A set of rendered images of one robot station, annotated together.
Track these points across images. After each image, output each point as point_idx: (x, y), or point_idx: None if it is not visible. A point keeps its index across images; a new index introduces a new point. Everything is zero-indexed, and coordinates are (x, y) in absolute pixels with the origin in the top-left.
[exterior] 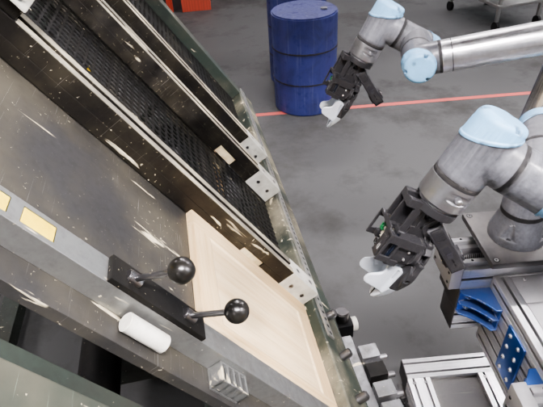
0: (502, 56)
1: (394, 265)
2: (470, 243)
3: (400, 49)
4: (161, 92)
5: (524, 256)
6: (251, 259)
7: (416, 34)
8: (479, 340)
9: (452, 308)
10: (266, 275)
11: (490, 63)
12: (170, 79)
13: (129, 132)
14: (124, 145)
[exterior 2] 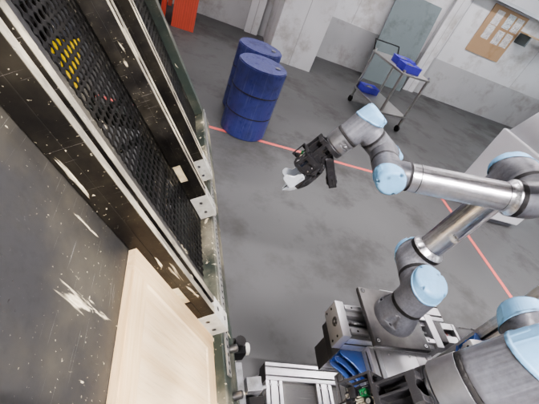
0: (458, 197)
1: None
2: (357, 313)
3: (371, 154)
4: (139, 102)
5: (398, 341)
6: (180, 297)
7: (391, 147)
8: (336, 382)
9: (327, 358)
10: (189, 313)
11: (445, 199)
12: (151, 94)
13: (89, 159)
14: (79, 171)
